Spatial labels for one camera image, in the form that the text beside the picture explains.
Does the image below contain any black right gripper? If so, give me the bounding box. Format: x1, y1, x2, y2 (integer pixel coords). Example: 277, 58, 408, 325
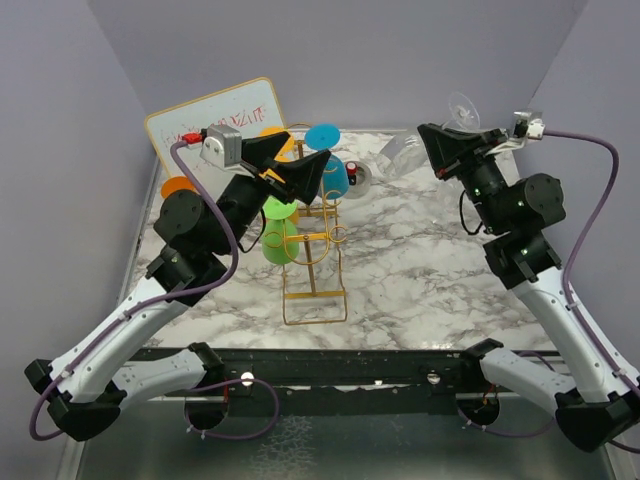
419, 123, 509, 233

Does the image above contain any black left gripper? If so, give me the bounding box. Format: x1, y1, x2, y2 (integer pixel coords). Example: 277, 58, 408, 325
212, 132, 331, 256

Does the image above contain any yellow plastic wine glass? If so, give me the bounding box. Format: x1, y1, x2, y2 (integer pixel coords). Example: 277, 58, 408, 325
259, 126, 295, 156

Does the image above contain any frosted clear tumbler glass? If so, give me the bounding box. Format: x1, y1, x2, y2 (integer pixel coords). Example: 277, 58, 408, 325
375, 92, 481, 180

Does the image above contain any blue plastic wine glass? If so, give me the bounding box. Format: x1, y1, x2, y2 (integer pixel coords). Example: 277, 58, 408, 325
304, 124, 349, 200

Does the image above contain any green plastic wine glass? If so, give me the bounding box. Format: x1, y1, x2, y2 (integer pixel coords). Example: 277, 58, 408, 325
261, 197, 299, 265

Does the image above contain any orange plastic wine glass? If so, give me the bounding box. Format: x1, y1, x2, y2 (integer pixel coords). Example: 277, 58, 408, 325
160, 176, 196, 199

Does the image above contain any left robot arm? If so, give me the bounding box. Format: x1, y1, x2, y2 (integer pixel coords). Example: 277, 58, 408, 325
25, 126, 331, 442

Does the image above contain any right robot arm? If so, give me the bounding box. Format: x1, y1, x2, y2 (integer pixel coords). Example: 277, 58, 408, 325
417, 118, 639, 452

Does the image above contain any small bottle with red cap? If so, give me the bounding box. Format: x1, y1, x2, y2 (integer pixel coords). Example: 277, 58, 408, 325
345, 161, 358, 186

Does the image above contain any clear tape roll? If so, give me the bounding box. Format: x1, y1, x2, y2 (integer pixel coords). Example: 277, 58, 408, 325
344, 161, 372, 199

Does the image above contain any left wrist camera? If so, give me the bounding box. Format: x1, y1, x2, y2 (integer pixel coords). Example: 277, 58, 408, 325
181, 124, 242, 170

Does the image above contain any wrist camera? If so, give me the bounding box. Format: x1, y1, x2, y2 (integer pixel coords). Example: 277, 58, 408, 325
493, 110, 545, 154
181, 124, 242, 170

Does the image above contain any small whiteboard with yellow frame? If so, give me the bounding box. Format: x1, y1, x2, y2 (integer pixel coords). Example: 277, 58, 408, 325
144, 77, 285, 176

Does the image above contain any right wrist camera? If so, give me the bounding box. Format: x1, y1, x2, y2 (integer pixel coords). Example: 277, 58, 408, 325
493, 110, 545, 154

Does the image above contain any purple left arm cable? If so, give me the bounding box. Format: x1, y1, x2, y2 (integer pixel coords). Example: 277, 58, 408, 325
28, 140, 240, 442

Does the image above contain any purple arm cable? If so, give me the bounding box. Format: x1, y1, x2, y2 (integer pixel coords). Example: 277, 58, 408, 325
28, 140, 240, 442
543, 128, 640, 455

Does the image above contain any gold wire wine glass rack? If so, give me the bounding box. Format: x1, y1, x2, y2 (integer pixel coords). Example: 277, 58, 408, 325
263, 122, 349, 326

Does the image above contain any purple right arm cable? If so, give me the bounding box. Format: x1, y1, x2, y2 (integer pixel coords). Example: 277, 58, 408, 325
543, 128, 640, 455

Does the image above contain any black front rail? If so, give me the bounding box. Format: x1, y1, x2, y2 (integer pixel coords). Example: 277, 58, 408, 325
129, 345, 576, 419

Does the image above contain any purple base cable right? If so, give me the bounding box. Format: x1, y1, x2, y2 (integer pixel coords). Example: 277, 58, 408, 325
464, 349, 564, 439

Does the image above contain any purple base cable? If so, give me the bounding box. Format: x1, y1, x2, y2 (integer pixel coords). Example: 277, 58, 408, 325
464, 349, 564, 439
183, 377, 281, 441

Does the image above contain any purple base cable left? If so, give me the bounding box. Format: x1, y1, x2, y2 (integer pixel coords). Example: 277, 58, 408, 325
183, 377, 281, 441

